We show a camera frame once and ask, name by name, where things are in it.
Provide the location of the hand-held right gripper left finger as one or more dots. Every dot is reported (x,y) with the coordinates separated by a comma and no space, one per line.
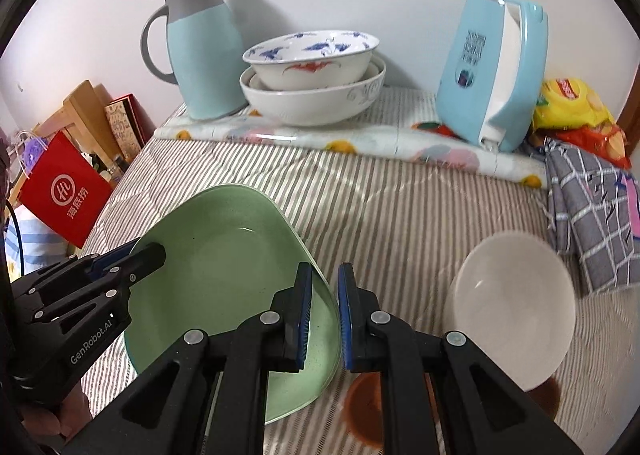
(306,315)

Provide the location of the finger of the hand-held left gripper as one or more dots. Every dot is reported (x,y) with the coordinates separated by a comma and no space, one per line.
(112,257)
(145,259)

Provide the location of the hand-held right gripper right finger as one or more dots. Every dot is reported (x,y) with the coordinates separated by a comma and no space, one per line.
(344,315)

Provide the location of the green plate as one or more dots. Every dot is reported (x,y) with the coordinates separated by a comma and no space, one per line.
(215,275)

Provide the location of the brown bowl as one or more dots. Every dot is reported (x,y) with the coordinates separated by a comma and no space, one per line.
(362,405)

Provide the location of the white ceramic bowl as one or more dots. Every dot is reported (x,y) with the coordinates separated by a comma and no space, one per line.
(510,305)

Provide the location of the person's left hand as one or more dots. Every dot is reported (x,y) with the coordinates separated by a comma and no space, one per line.
(75,405)

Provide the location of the blue striped cloth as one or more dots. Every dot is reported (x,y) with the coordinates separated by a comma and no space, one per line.
(37,245)

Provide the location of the red paper bag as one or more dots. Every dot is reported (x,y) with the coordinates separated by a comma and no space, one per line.
(65,190)

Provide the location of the striped blanket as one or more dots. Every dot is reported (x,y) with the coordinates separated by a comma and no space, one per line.
(400,215)

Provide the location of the patterned beige box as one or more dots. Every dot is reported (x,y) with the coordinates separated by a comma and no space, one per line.
(122,132)

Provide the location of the purple fluffy item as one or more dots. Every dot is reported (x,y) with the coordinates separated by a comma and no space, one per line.
(36,152)

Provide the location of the red box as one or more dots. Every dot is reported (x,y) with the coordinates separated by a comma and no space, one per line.
(140,115)

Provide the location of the wooden furniture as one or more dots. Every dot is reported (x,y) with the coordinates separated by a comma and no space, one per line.
(85,110)

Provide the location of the fruit-print table mat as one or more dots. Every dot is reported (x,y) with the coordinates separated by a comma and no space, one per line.
(400,147)

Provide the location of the light blue thermos jug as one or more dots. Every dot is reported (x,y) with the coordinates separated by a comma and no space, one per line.
(200,65)

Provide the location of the large white grey-patterned bowl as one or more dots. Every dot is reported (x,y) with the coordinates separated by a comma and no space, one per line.
(310,105)

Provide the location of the blue and red patterned bowl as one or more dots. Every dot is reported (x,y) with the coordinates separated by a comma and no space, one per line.
(310,62)

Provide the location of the grey checked cloth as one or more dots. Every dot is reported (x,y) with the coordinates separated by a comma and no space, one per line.
(585,215)

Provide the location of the light blue electric kettle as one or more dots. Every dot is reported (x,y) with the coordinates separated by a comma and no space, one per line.
(470,80)

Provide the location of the yellow snack bag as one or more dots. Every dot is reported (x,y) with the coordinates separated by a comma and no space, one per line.
(570,105)

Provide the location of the red snack bag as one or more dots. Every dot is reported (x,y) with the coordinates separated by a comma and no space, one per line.
(600,142)

